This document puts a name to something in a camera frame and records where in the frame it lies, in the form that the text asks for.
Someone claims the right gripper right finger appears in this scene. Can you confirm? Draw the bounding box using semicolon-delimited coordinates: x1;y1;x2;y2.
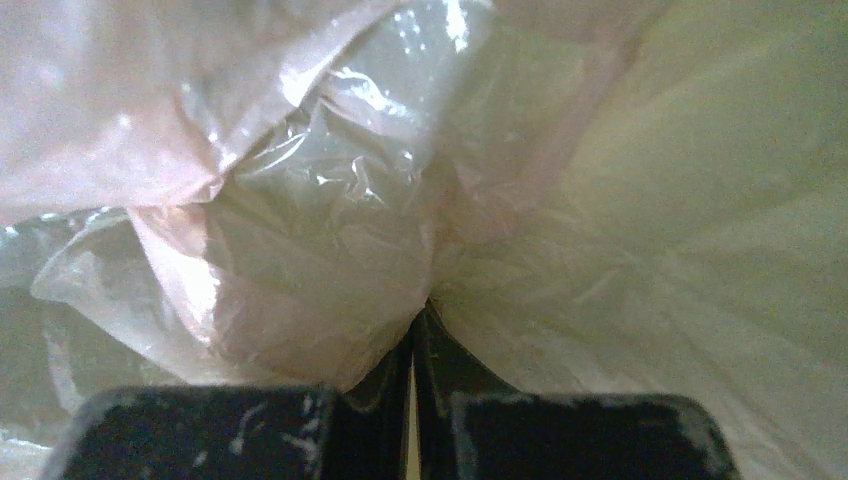
411;304;740;479

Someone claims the pink plastic trash bag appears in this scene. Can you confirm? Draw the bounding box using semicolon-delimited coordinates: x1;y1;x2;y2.
1;1;847;479

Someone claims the olive green mesh trash bin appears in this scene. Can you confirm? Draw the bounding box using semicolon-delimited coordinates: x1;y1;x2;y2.
563;1;847;256

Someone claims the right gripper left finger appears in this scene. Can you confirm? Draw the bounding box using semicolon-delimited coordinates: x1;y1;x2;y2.
41;337;412;479

